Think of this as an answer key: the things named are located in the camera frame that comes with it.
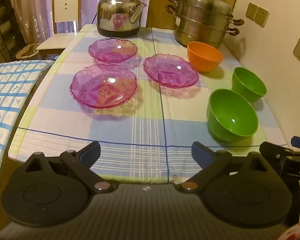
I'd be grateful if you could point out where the orange plastic bowl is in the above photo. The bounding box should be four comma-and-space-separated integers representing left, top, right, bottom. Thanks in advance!
187, 41, 224, 74

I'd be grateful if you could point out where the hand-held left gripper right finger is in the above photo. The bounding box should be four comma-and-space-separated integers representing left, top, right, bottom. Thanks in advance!
174, 141, 278, 194

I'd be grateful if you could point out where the blue white checked cloth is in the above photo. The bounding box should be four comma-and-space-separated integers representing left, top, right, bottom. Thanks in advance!
0, 59, 56, 222

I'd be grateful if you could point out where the stainless steel kettle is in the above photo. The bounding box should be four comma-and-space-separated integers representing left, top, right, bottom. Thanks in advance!
96, 0, 149, 38

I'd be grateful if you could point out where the dark shelf rack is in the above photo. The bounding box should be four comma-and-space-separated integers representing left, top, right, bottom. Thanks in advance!
0, 0, 27, 64

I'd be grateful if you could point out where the green plastic bowl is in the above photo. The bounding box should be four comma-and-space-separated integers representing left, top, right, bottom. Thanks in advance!
206, 89, 259, 143
231, 67, 268, 103

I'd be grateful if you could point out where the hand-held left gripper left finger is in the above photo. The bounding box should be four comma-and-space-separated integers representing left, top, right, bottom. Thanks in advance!
25, 141, 118, 194

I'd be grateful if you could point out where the white wooden chair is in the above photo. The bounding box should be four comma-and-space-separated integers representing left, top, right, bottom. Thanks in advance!
36, 0, 83, 60

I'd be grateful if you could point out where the tan basket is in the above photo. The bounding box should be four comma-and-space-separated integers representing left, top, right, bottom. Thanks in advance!
16, 43, 42, 61

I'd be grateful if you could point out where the red white printed cloth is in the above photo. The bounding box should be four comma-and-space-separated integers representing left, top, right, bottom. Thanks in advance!
277, 220, 300, 240

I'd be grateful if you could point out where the checked pastel tablecloth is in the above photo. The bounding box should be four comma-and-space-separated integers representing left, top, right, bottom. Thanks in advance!
9, 24, 288, 183

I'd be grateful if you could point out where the stainless steel steamer pot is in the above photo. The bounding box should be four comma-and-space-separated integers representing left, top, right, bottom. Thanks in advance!
166, 0, 245, 49

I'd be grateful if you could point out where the pink glass plate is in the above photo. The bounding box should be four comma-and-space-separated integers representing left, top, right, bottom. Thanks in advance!
142, 53, 200, 89
69, 63, 138, 110
88, 37, 139, 64

